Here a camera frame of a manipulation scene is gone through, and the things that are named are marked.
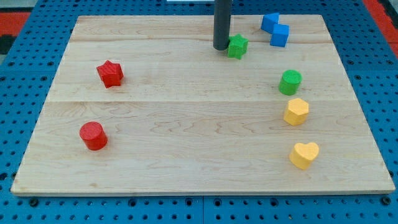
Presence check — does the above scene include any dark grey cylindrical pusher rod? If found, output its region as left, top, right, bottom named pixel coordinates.
left=213, top=0, right=232, bottom=50

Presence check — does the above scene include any green star block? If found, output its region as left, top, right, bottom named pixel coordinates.
left=228, top=34, right=249, bottom=60

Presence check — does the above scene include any red star block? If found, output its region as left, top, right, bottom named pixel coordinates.
left=96, top=60, right=124, bottom=88

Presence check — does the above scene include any blue cube block upper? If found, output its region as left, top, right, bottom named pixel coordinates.
left=261, top=12, right=280, bottom=34

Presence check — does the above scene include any blue cube block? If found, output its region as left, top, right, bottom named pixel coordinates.
left=261, top=12, right=280, bottom=34
left=270, top=24, right=290, bottom=47

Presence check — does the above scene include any blue cube block lower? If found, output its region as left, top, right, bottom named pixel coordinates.
left=270, top=24, right=290, bottom=47

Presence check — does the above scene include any green cylinder block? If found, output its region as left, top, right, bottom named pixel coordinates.
left=279, top=70, right=302, bottom=96

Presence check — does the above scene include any light wooden board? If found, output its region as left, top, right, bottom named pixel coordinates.
left=11, top=15, right=395, bottom=197

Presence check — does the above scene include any yellow hexagon block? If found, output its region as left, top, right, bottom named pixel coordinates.
left=283, top=98, right=309, bottom=126

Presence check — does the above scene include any yellow heart block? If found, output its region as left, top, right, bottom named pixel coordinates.
left=289, top=142, right=320, bottom=170

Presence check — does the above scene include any red cylinder block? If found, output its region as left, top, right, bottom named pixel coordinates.
left=79, top=121, right=108, bottom=151

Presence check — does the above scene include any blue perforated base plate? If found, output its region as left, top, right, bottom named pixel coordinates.
left=1, top=0, right=397, bottom=223

